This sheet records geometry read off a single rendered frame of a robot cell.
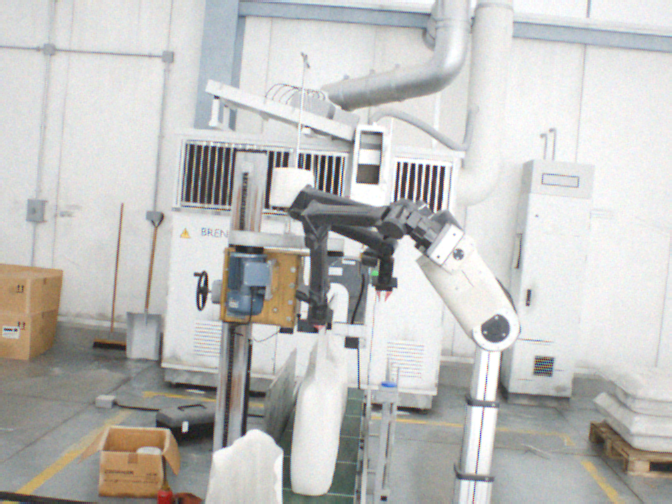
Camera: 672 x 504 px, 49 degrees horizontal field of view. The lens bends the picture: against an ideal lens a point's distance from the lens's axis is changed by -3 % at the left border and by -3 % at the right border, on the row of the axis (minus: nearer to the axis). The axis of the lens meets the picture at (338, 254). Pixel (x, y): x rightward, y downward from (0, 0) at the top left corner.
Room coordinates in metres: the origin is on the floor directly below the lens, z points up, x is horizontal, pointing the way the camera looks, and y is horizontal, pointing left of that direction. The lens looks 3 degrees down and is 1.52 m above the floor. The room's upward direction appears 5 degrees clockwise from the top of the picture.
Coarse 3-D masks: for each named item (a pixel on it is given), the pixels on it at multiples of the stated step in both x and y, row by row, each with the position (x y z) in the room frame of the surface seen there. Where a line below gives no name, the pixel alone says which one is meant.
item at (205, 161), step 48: (192, 144) 6.03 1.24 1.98; (240, 144) 5.94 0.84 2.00; (288, 144) 5.91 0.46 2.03; (336, 144) 5.87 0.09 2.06; (192, 192) 5.95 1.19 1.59; (336, 192) 5.99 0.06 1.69; (432, 192) 5.94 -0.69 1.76; (192, 240) 5.95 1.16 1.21; (192, 288) 5.95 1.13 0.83; (336, 288) 5.89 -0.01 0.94; (432, 288) 5.86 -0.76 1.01; (192, 336) 5.95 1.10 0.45; (288, 336) 5.91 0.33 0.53; (384, 336) 5.87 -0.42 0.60; (432, 336) 5.86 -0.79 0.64; (192, 384) 5.98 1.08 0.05; (432, 384) 5.85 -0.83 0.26
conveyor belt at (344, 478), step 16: (352, 400) 4.62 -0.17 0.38; (352, 416) 4.24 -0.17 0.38; (288, 432) 3.81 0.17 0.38; (352, 432) 3.91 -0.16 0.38; (288, 448) 3.54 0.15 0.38; (352, 448) 3.63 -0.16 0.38; (288, 464) 3.31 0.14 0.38; (336, 464) 3.37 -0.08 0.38; (352, 464) 3.39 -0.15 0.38; (288, 480) 3.10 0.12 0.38; (336, 480) 3.16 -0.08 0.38; (352, 480) 3.17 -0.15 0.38; (288, 496) 2.92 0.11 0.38; (304, 496) 2.94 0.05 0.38; (320, 496) 2.95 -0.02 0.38; (336, 496) 2.97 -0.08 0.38; (352, 496) 2.98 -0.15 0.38
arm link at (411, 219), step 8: (392, 208) 2.25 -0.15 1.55; (400, 208) 2.22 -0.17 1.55; (408, 208) 2.23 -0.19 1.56; (392, 216) 2.21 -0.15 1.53; (400, 216) 2.20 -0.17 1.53; (408, 216) 2.22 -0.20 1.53; (416, 216) 2.21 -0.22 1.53; (408, 224) 2.19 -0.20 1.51; (416, 224) 2.20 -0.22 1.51; (408, 232) 2.22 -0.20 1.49
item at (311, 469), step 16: (320, 336) 3.07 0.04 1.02; (320, 352) 3.10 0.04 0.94; (320, 368) 3.12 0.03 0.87; (304, 384) 3.03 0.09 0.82; (320, 384) 2.97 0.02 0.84; (336, 384) 3.10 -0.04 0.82; (304, 400) 2.94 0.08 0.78; (320, 400) 2.94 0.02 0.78; (336, 400) 3.03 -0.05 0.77; (304, 416) 2.93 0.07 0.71; (320, 416) 2.93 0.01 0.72; (336, 416) 3.03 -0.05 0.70; (304, 432) 2.93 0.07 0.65; (320, 432) 2.93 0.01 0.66; (336, 432) 3.05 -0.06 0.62; (304, 448) 2.93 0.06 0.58; (320, 448) 2.92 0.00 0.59; (336, 448) 3.08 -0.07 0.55; (304, 464) 2.93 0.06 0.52; (320, 464) 2.93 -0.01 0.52; (304, 480) 2.93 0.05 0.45; (320, 480) 2.93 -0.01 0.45
